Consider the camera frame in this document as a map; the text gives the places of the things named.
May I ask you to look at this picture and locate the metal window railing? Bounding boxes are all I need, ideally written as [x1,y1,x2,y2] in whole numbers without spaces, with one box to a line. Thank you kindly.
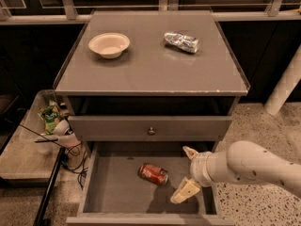
[0,0,301,24]

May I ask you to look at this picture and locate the round metal drawer knob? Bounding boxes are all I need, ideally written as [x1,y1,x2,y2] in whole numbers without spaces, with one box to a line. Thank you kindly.
[148,127,156,136]

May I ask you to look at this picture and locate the crumpled silver chip bag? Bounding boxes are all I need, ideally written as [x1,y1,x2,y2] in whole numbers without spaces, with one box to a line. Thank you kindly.
[164,32,199,54]

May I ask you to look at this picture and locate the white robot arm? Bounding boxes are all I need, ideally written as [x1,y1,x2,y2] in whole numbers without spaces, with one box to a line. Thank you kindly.
[170,140,301,204]

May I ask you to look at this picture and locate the black cables on floor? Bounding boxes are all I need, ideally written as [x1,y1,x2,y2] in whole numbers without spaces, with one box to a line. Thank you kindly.
[60,141,90,190]

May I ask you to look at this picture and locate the closed grey top drawer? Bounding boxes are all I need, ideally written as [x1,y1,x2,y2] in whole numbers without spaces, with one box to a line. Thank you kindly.
[69,116,231,141]

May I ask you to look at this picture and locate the white paper bowl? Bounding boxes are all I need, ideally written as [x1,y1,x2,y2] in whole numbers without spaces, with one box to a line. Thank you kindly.
[88,33,130,59]

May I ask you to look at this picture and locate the open grey middle drawer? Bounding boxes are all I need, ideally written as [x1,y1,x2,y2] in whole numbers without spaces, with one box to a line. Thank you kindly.
[67,142,234,226]

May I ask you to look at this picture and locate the white cup in bin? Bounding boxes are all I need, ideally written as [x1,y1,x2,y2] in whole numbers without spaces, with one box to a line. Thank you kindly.
[53,120,70,136]

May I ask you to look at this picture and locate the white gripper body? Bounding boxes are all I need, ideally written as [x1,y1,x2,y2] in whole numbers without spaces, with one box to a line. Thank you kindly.
[190,152,232,187]

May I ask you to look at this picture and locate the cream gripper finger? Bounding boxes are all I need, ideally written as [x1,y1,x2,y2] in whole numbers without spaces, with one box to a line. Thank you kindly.
[170,177,201,204]
[182,146,198,160]

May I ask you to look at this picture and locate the green snack bag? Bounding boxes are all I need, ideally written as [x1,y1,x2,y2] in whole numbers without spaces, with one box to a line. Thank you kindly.
[38,100,62,135]

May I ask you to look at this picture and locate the red coke can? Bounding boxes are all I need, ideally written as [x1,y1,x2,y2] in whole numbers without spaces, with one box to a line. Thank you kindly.
[138,163,168,186]

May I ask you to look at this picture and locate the grey drawer cabinet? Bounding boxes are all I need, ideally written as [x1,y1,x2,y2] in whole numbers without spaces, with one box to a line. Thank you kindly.
[55,11,249,151]

